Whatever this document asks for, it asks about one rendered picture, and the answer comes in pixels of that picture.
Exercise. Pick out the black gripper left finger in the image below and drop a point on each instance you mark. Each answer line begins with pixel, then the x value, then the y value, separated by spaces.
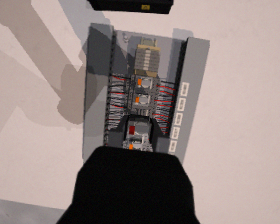
pixel 117 135

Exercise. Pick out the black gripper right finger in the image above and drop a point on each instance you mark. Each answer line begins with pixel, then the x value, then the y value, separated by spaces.
pixel 160 142

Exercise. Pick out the grey relay panel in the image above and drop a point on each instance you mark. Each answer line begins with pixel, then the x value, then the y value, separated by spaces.
pixel 105 103

